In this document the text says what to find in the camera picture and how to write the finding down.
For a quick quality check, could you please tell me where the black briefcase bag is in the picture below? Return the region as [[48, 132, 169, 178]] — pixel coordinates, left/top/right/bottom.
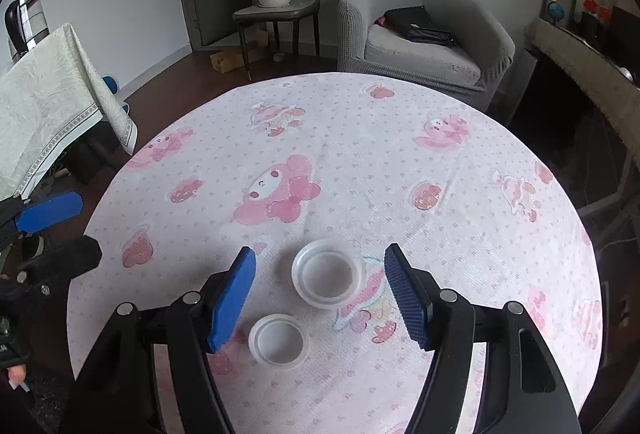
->
[[383, 5, 459, 48]]

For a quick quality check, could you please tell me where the black silver electric kettle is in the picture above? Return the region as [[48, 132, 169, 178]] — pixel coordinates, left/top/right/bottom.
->
[[4, 0, 50, 56]]

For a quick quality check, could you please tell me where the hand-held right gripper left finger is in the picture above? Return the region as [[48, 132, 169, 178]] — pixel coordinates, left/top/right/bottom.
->
[[59, 245, 258, 434]]

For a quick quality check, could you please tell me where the pale patterned tablecloth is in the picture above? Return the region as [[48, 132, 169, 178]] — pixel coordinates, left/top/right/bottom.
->
[[0, 21, 139, 201]]

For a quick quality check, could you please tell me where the ribbed fabric armchair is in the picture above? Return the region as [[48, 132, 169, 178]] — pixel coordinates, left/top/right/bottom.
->
[[336, 0, 516, 113]]

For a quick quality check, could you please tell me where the grey dining chair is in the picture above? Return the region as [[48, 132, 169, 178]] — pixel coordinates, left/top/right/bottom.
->
[[232, 0, 326, 83]]

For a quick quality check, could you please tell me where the person's left hand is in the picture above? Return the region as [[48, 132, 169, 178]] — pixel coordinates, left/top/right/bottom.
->
[[7, 363, 31, 388]]

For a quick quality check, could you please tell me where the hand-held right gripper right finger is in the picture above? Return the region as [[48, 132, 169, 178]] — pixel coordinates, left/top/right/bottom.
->
[[383, 243, 584, 434]]

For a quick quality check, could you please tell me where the black television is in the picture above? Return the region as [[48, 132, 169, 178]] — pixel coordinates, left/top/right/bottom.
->
[[609, 5, 640, 86]]

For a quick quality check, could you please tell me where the small white plastic cup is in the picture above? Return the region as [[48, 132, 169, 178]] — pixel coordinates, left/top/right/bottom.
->
[[248, 313, 310, 368]]

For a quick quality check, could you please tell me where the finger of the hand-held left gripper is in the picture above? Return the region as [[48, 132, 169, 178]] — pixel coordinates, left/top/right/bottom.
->
[[18, 234, 104, 290], [0, 191, 85, 240]]

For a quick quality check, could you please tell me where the red box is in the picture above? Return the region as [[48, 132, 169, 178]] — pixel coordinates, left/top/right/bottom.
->
[[582, 0, 614, 23]]

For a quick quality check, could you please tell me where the flat cardboard box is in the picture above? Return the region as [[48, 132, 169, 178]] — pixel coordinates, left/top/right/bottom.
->
[[209, 30, 271, 74]]

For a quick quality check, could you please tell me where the pink printed tablecloth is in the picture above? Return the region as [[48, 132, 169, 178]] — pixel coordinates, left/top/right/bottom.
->
[[65, 71, 604, 434]]

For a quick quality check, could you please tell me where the large white plastic cup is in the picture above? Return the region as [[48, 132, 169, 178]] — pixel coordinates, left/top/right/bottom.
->
[[291, 237, 367, 311]]

